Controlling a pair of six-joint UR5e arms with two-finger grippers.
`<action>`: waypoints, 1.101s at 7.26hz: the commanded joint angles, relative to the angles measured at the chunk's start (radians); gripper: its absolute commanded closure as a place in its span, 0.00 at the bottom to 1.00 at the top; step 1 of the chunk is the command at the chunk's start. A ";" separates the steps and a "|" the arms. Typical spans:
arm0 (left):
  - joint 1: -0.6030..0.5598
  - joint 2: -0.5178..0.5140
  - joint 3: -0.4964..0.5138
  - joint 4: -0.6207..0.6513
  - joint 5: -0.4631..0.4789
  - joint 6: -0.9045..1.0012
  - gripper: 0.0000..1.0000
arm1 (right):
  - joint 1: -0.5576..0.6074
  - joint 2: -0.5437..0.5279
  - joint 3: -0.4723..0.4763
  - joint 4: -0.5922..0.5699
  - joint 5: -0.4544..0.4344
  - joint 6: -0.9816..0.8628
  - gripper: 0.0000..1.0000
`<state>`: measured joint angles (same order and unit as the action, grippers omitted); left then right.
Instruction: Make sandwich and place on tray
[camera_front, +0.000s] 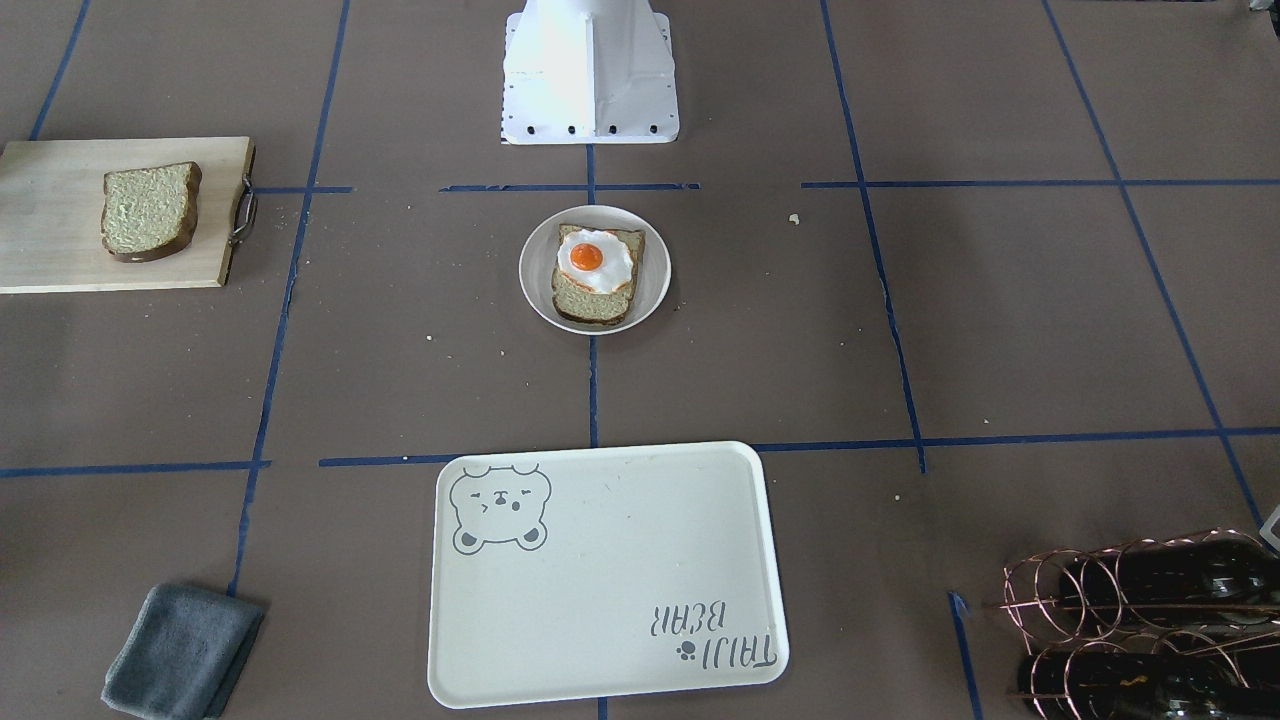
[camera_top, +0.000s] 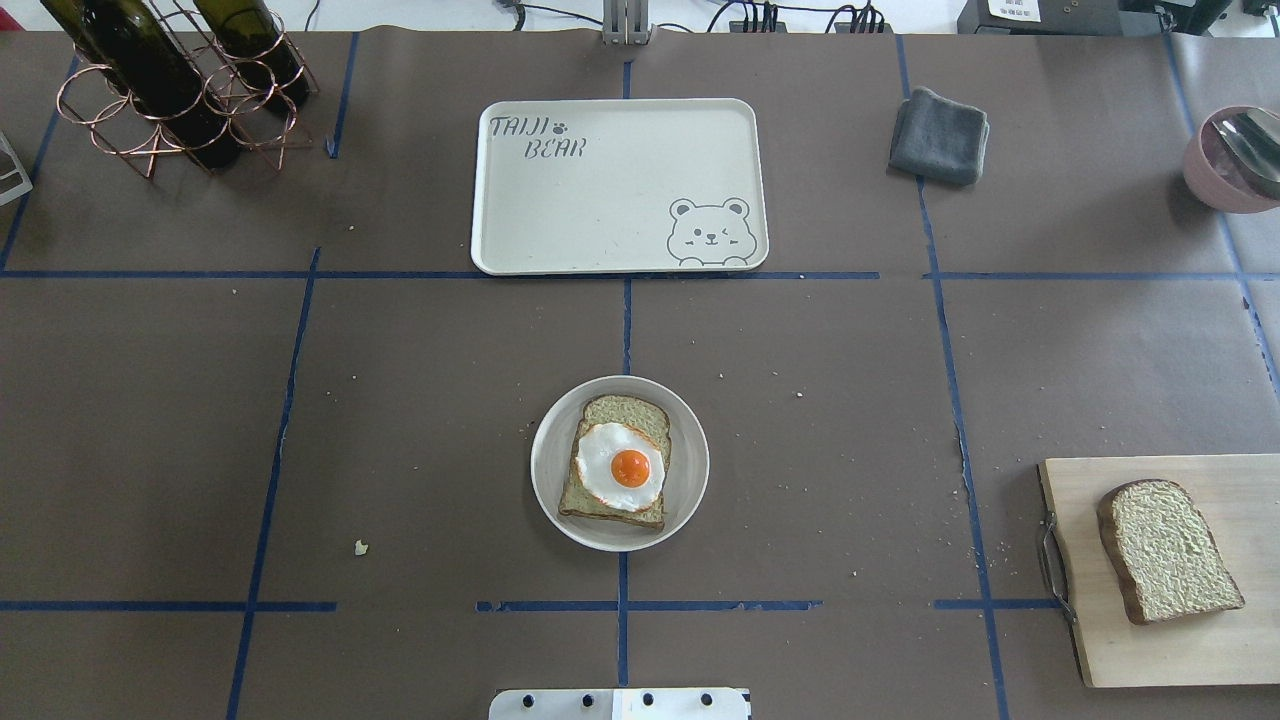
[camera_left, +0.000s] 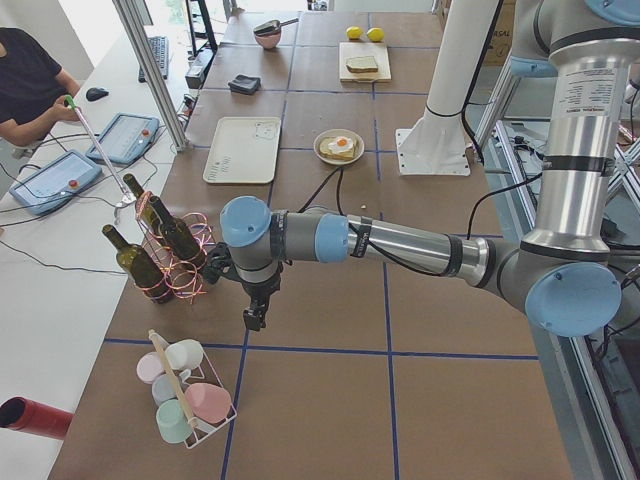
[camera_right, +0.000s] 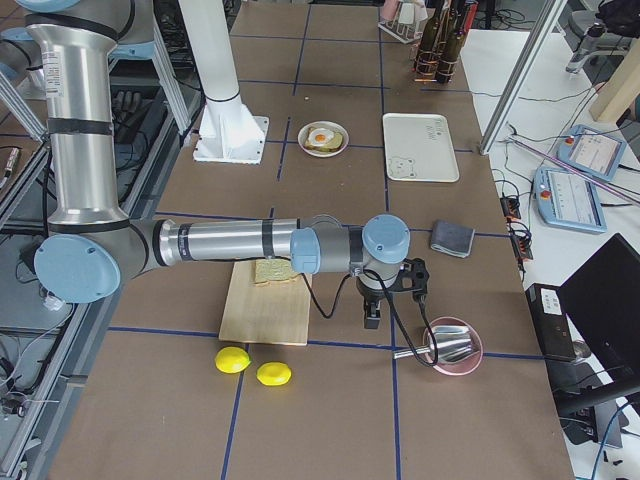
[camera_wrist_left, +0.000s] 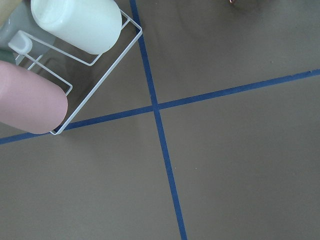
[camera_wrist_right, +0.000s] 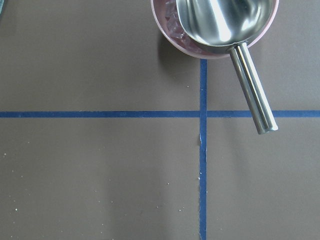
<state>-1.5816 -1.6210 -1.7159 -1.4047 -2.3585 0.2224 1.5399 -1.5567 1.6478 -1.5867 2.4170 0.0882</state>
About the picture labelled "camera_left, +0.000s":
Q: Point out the red cylinder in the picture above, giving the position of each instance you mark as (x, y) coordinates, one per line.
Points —
(28, 416)

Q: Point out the green wine bottle middle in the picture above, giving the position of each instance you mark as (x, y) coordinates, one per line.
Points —
(177, 235)

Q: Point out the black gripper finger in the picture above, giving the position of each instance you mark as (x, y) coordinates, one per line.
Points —
(250, 318)
(261, 312)

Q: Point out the far blue teach pendant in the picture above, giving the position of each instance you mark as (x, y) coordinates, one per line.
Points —
(127, 137)

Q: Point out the green wine bottle front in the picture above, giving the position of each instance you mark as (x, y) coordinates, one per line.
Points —
(141, 268)

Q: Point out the white cup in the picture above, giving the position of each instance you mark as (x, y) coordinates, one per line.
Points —
(184, 354)

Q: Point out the aluminium frame post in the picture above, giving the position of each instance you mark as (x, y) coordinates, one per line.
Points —
(132, 22)

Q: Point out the white round plate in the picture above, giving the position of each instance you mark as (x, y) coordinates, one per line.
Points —
(337, 132)

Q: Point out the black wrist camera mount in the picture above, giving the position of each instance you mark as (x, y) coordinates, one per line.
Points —
(219, 264)

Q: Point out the pink cup large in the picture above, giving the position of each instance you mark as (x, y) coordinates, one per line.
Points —
(209, 402)

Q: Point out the pink bowl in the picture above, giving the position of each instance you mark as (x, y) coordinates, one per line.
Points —
(270, 41)

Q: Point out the pale blue cup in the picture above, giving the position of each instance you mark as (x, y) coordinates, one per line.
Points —
(162, 390)

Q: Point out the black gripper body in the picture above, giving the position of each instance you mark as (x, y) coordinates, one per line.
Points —
(258, 289)

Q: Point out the near blue teach pendant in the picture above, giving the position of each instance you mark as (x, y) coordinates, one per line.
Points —
(55, 184)

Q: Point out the cream bear tray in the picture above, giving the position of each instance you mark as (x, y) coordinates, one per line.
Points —
(244, 151)

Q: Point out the right yellow lemon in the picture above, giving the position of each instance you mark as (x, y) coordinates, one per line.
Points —
(375, 34)

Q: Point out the fried egg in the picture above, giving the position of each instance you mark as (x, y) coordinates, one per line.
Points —
(340, 145)

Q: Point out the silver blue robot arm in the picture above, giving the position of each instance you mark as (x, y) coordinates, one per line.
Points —
(558, 274)

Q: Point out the bread slice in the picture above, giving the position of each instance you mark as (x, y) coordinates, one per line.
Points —
(361, 64)
(341, 157)

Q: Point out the blue teach pendant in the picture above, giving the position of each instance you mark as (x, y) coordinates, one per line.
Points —
(127, 137)
(55, 184)

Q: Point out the left yellow lemon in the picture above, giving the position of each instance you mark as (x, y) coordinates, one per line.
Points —
(354, 32)

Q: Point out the metal scoop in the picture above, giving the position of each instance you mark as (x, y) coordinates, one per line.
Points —
(272, 27)

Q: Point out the grey folded cloth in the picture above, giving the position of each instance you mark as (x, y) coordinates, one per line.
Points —
(244, 84)

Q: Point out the white wire cup rack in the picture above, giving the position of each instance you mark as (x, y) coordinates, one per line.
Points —
(181, 380)

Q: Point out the long reacher stick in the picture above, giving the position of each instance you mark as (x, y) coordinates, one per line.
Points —
(128, 197)

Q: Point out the mint green cup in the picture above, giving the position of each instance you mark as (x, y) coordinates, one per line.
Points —
(172, 423)

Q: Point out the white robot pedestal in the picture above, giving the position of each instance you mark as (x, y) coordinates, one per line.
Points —
(436, 145)

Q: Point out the black keyboard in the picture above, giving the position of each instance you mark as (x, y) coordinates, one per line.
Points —
(159, 46)

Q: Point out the copper wire bottle rack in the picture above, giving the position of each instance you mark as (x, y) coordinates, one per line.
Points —
(182, 277)

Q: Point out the green wine bottle rear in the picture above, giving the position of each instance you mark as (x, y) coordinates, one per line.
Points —
(144, 212)

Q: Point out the cardboard box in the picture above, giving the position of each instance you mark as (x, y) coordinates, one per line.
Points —
(500, 44)

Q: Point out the green wine bottle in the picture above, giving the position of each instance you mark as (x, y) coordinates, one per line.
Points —
(141, 268)
(144, 212)
(177, 235)

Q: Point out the wooden cutting board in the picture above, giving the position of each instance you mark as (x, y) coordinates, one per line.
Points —
(355, 49)

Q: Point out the black computer mouse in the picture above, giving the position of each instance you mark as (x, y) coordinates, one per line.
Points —
(95, 93)

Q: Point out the light pink cup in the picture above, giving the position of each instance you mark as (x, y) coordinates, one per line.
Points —
(149, 368)

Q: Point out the yellow lemon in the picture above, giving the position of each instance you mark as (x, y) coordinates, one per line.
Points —
(375, 34)
(354, 32)

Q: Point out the seated person black shirt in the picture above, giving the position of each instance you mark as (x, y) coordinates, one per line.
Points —
(34, 88)

